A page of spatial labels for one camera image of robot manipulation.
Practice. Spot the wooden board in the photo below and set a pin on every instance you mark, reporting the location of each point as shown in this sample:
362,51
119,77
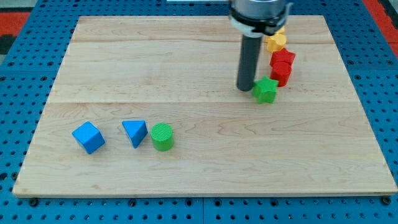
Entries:
313,141

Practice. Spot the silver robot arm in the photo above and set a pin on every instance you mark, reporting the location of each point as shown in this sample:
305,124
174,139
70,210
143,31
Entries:
255,19

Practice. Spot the yellow flower-shaped block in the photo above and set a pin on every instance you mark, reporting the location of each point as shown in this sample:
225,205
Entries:
276,42

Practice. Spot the blue cube block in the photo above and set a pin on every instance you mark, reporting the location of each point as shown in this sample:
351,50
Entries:
88,137

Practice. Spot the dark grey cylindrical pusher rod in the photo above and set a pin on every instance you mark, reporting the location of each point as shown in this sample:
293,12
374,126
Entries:
248,59

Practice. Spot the green cylinder block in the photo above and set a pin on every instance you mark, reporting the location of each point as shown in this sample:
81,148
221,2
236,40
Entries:
162,136

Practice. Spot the red star block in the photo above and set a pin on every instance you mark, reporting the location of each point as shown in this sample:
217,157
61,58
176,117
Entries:
282,55

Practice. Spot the green star block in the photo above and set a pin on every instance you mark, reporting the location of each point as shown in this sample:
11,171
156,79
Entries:
265,90

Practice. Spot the red cylinder block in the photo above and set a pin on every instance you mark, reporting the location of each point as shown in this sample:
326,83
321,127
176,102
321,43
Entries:
281,72

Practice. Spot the yellow block behind arm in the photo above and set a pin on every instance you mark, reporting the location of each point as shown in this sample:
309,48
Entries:
281,31

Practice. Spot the blue triangle block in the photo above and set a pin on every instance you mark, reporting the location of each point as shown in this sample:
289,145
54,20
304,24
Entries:
136,131

